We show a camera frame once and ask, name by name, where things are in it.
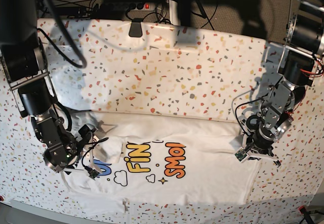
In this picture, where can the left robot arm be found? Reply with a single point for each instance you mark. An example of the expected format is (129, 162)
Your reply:
(300, 63)

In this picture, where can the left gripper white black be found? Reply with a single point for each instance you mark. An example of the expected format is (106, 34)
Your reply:
(258, 144)

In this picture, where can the white power strip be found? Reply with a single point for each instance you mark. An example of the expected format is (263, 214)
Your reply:
(123, 6)

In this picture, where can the red black corner clamp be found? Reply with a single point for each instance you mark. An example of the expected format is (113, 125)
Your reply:
(306, 215)

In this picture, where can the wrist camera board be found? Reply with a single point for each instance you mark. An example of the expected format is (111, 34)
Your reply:
(92, 173)
(241, 155)

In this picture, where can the black table clamp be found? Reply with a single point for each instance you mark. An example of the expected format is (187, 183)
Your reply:
(136, 28)

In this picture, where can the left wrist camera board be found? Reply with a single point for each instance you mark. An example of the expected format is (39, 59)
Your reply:
(241, 155)

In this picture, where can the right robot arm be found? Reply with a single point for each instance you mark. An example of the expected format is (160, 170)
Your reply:
(25, 66)

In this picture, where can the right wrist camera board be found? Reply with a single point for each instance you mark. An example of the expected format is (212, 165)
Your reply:
(92, 173)

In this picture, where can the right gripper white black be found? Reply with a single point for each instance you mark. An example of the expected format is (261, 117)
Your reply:
(82, 157)

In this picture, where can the white printed T-shirt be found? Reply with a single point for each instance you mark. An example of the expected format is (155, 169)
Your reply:
(162, 160)

